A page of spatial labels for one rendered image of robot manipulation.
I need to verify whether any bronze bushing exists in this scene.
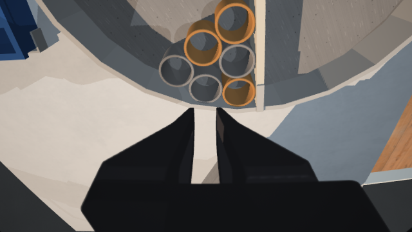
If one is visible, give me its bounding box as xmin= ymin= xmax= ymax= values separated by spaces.
xmin=214 ymin=0 xmax=256 ymax=44
xmin=221 ymin=72 xmax=256 ymax=107
xmin=184 ymin=20 xmax=222 ymax=66

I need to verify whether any blue open crate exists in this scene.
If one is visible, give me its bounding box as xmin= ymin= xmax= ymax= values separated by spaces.
xmin=0 ymin=0 xmax=38 ymax=61

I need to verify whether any beige round turntable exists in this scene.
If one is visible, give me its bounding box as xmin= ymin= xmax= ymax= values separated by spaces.
xmin=35 ymin=0 xmax=412 ymax=113

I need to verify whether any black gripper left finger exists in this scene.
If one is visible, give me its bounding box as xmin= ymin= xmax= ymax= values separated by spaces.
xmin=92 ymin=108 xmax=195 ymax=184

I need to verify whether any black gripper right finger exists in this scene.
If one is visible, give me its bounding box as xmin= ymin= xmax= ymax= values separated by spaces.
xmin=216 ymin=108 xmax=318 ymax=184

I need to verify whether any grey hollow cylinder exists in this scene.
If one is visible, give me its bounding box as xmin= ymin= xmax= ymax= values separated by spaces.
xmin=159 ymin=43 xmax=195 ymax=87
xmin=189 ymin=63 xmax=223 ymax=104
xmin=219 ymin=40 xmax=256 ymax=79

